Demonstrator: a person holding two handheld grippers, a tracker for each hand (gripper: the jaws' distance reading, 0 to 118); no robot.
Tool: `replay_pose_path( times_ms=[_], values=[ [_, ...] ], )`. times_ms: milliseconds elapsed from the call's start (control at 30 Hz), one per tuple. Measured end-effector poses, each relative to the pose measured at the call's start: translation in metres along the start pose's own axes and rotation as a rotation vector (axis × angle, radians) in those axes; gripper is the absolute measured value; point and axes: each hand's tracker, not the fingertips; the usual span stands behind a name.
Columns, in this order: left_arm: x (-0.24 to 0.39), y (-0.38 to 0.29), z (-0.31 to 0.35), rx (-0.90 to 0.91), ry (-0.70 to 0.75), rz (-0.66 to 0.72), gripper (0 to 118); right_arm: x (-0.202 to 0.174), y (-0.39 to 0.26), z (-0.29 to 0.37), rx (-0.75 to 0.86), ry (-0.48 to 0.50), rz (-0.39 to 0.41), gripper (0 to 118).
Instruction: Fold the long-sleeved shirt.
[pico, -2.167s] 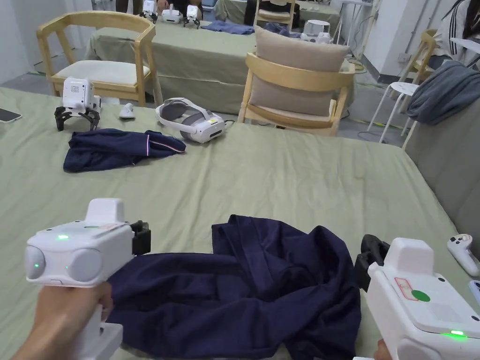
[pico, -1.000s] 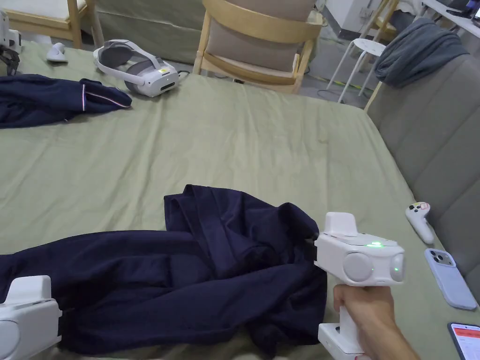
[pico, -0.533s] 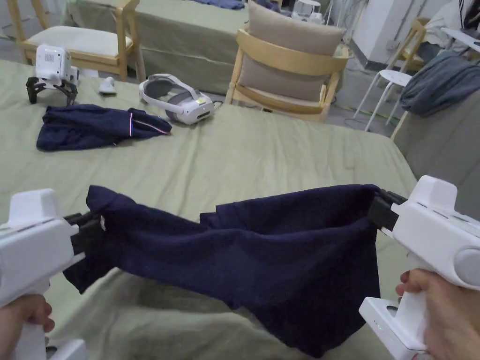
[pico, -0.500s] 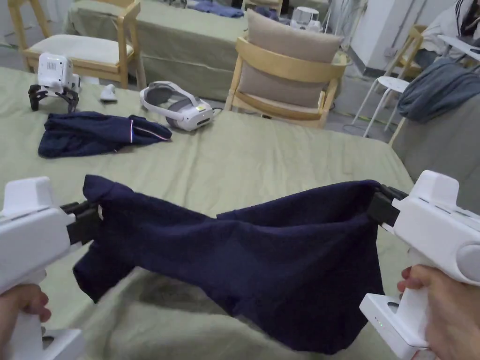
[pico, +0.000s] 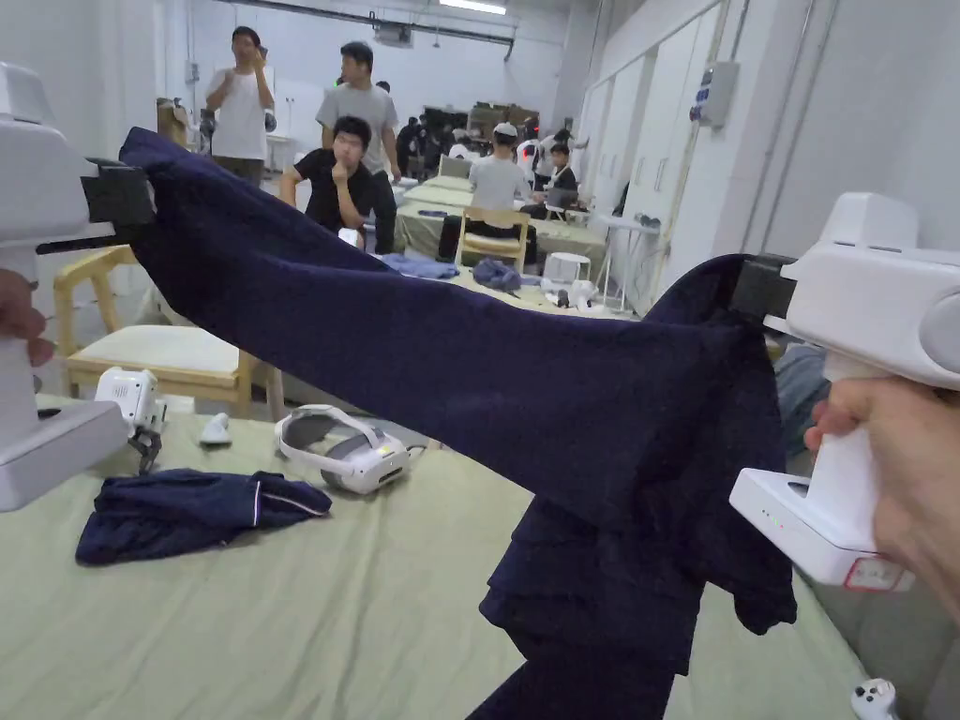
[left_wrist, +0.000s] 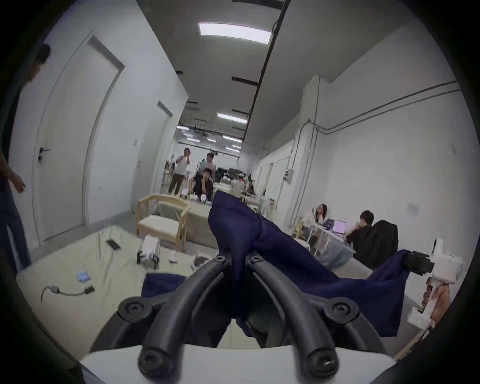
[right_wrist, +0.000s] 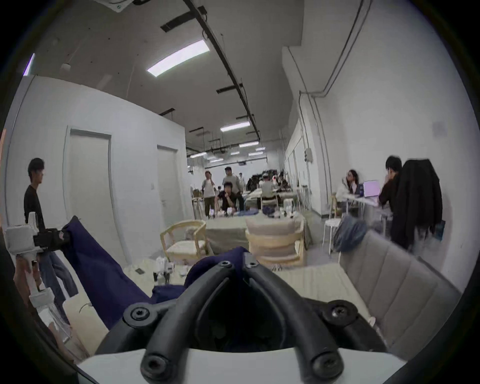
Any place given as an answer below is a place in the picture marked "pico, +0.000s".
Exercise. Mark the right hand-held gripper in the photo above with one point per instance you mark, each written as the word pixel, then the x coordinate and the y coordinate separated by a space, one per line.
pixel 870 300

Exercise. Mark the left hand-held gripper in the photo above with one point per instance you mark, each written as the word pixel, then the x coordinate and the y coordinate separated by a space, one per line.
pixel 37 172

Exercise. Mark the dark blue shirt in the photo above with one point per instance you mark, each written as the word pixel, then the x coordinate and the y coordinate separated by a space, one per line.
pixel 480 375

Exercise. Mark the person's left hand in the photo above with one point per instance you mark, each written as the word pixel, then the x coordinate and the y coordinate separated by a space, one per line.
pixel 19 307

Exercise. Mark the person's right hand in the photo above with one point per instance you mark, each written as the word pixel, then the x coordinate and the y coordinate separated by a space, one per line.
pixel 919 465

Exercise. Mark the brown carton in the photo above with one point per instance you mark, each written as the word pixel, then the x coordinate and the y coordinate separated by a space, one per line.
pixel 171 124

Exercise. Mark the spare hand-held gripper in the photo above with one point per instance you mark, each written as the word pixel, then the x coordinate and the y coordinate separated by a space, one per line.
pixel 127 394
pixel 574 292

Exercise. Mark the white hand controller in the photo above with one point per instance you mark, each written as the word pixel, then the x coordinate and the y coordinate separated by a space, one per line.
pixel 874 699
pixel 216 430

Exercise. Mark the grey electrical box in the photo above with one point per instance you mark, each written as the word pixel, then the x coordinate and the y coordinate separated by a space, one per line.
pixel 716 94

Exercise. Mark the bed with pale green sheet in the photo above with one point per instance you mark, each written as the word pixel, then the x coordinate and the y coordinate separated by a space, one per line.
pixel 577 238
pixel 607 307
pixel 300 622

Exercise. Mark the dark blue garment white piping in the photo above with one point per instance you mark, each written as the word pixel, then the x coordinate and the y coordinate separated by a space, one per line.
pixel 180 514

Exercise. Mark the white headset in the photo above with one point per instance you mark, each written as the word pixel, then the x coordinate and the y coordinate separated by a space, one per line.
pixel 341 454

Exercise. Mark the group of people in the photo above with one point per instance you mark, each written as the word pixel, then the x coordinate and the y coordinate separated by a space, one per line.
pixel 427 139

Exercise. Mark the grey blue cloth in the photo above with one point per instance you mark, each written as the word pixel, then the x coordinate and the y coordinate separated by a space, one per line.
pixel 496 274

